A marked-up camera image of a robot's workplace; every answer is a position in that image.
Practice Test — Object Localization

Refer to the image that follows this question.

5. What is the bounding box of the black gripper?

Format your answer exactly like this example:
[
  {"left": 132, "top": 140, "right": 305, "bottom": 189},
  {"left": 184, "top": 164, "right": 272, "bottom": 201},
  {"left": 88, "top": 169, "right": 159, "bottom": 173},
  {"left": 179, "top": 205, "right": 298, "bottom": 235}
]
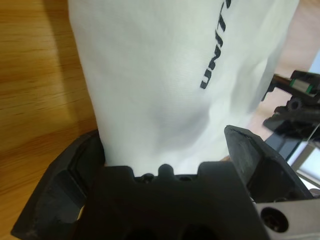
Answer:
[{"left": 223, "top": 69, "right": 320, "bottom": 204}]

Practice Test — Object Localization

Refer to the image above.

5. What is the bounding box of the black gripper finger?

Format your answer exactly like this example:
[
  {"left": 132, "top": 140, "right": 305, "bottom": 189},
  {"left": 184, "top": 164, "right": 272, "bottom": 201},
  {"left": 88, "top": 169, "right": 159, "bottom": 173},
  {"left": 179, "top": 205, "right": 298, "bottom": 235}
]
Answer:
[{"left": 11, "top": 129, "right": 106, "bottom": 240}]

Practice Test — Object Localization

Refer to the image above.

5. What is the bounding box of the white t-shirt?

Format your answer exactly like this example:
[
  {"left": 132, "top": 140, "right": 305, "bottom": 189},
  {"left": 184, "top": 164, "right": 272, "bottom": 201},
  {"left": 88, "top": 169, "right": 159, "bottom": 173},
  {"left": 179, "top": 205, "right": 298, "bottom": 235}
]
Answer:
[{"left": 66, "top": 0, "right": 301, "bottom": 176}]

